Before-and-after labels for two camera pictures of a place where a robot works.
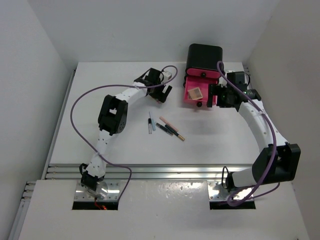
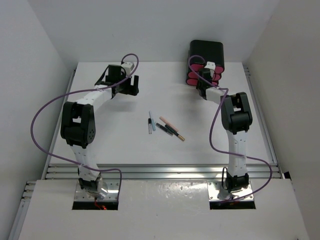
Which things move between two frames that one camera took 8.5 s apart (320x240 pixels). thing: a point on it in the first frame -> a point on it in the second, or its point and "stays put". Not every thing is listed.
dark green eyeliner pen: (164, 129) stays put
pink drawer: (203, 83) -> (193, 75)
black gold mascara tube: (174, 132) stays put
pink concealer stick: (171, 126) stays put
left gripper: (160, 95) -> (130, 89)
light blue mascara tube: (152, 122) stays put
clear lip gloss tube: (150, 128) stays put
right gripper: (216, 89) -> (198, 87)
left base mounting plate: (113, 192) stays put
